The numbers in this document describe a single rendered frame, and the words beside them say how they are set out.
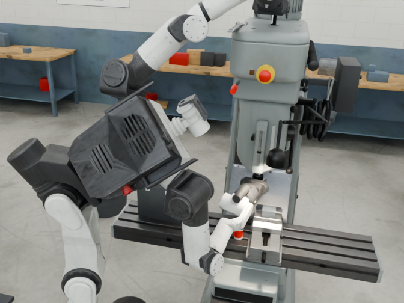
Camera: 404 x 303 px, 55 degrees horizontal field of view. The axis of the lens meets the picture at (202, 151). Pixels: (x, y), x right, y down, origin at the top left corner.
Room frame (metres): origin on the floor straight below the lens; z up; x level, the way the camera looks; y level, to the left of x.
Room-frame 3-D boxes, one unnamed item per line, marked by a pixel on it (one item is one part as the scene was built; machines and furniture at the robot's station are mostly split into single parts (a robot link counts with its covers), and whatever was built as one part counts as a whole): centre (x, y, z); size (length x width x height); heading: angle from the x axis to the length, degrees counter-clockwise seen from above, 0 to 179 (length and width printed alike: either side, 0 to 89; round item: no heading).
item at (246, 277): (1.49, -0.25, 0.82); 0.50 x 0.35 x 0.12; 168
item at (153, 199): (1.62, 0.18, 1.06); 0.22 x 0.12 x 0.20; 71
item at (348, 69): (1.72, -0.64, 1.62); 0.20 x 0.09 x 0.21; 168
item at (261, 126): (1.39, -0.23, 1.45); 0.04 x 0.04 x 0.21; 78
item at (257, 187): (1.41, -0.21, 1.23); 0.13 x 0.12 x 0.10; 63
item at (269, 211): (1.48, -0.31, 1.07); 0.06 x 0.05 x 0.06; 79
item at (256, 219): (1.42, -0.30, 1.05); 0.12 x 0.06 x 0.04; 79
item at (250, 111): (1.50, -0.25, 1.47); 0.21 x 0.19 x 0.32; 78
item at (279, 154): (1.30, -0.28, 1.44); 0.07 x 0.07 x 0.06
